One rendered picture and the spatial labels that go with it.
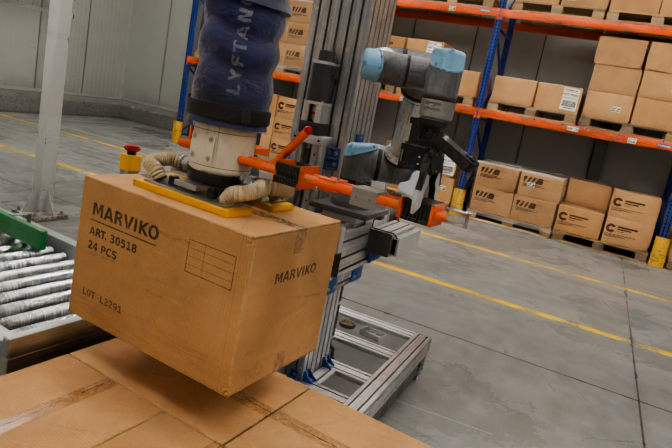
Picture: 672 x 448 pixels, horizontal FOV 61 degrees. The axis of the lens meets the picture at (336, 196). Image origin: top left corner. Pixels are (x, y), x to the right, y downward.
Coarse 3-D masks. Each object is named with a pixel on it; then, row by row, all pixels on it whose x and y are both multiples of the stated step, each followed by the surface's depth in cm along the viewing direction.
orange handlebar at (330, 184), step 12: (180, 144) 161; (240, 156) 151; (252, 156) 154; (264, 168) 147; (312, 180) 140; (324, 180) 138; (336, 180) 138; (336, 192) 138; (348, 192) 135; (384, 204) 130; (396, 204) 129; (444, 216) 125
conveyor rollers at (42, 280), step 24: (0, 240) 245; (0, 264) 220; (24, 264) 227; (48, 264) 228; (72, 264) 236; (0, 288) 202; (24, 288) 202; (48, 288) 208; (0, 312) 184; (24, 312) 185; (48, 312) 190
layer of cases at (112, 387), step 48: (0, 384) 146; (48, 384) 149; (96, 384) 153; (144, 384) 158; (192, 384) 162; (288, 384) 172; (0, 432) 128; (48, 432) 131; (96, 432) 134; (144, 432) 138; (192, 432) 141; (240, 432) 145; (288, 432) 148; (336, 432) 152; (384, 432) 156
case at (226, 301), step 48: (96, 192) 154; (144, 192) 149; (96, 240) 155; (144, 240) 146; (192, 240) 137; (240, 240) 130; (288, 240) 140; (336, 240) 163; (96, 288) 156; (144, 288) 146; (192, 288) 138; (240, 288) 131; (288, 288) 146; (144, 336) 147; (192, 336) 139; (240, 336) 133; (288, 336) 153; (240, 384) 138
